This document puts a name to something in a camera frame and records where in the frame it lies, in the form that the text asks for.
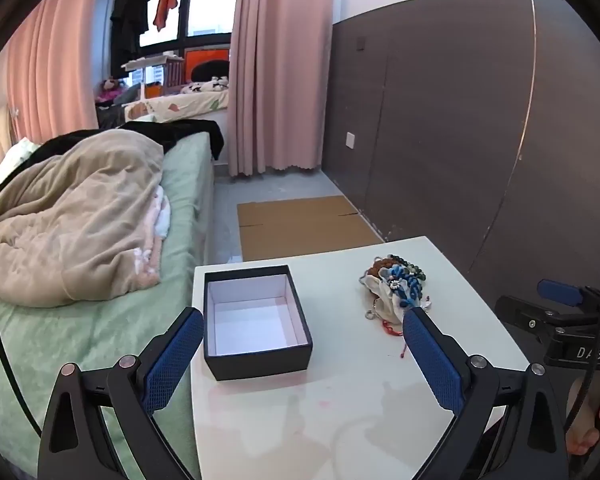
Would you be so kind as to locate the black and white plush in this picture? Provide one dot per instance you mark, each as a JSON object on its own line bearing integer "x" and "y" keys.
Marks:
{"x": 205, "y": 85}

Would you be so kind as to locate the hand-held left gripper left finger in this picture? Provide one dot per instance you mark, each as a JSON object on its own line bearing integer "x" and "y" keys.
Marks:
{"x": 172, "y": 360}

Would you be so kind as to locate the pink curtain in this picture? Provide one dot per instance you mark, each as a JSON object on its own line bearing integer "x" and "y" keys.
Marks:
{"x": 55, "y": 60}
{"x": 280, "y": 60}

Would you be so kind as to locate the plush toy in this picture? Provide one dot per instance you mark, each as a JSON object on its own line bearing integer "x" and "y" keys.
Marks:
{"x": 110, "y": 87}

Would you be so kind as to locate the white printed quilt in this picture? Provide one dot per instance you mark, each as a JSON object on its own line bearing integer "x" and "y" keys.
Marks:
{"x": 180, "y": 105}

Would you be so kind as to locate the black box with white interior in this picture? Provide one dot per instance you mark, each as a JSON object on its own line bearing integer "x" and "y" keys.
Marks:
{"x": 252, "y": 317}

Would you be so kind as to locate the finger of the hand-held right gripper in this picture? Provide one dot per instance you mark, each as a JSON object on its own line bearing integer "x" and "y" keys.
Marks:
{"x": 557, "y": 292}

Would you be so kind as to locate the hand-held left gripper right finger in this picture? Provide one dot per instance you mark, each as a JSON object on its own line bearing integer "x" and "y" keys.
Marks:
{"x": 432, "y": 360}

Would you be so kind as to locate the black blanket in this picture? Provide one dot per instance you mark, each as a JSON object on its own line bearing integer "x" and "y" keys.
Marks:
{"x": 180, "y": 132}

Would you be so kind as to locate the pink and white fleece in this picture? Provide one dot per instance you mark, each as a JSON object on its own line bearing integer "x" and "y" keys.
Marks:
{"x": 152, "y": 255}

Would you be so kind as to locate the bed with green sheet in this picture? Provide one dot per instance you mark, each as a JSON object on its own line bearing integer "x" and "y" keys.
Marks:
{"x": 80, "y": 330}

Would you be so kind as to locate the black framed window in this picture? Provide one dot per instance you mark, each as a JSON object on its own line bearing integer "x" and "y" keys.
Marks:
{"x": 207, "y": 5}

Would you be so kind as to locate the beige blanket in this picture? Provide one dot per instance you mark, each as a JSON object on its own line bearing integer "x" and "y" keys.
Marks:
{"x": 70, "y": 210}

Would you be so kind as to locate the brown cardboard sheet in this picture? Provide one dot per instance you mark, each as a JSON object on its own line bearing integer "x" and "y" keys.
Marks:
{"x": 300, "y": 225}

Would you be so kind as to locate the white and green pillow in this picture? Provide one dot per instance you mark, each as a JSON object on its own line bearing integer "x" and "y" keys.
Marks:
{"x": 10, "y": 160}

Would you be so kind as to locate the white folding rack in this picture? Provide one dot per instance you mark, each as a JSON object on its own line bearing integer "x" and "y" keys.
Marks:
{"x": 150, "y": 62}

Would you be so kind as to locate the black hanging clothes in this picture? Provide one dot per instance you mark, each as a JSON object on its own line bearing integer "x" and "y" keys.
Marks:
{"x": 130, "y": 15}

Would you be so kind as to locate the white wall socket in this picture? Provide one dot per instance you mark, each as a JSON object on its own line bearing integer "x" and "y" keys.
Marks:
{"x": 350, "y": 140}

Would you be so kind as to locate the white cloth pouch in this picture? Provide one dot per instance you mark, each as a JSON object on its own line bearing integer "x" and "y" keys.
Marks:
{"x": 385, "y": 292}

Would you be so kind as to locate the orange board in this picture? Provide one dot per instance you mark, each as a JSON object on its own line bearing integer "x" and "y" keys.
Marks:
{"x": 195, "y": 56}

